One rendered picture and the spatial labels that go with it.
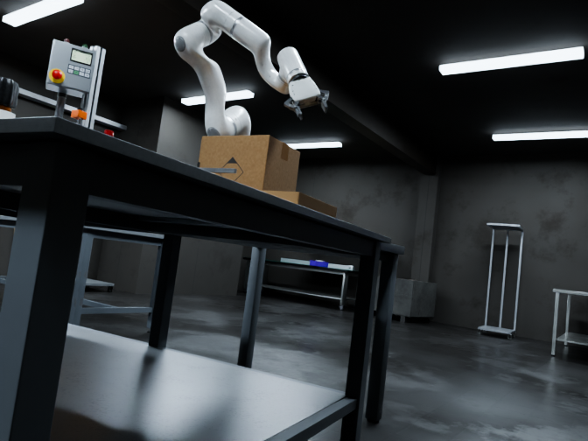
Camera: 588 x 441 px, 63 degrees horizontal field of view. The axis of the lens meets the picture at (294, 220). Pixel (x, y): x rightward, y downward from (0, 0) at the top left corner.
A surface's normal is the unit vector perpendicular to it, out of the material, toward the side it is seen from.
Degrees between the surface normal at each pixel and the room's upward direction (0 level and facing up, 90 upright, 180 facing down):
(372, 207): 90
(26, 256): 90
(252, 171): 90
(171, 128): 90
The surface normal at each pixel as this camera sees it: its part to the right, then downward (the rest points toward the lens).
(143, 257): 0.82, 0.05
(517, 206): -0.55, -0.14
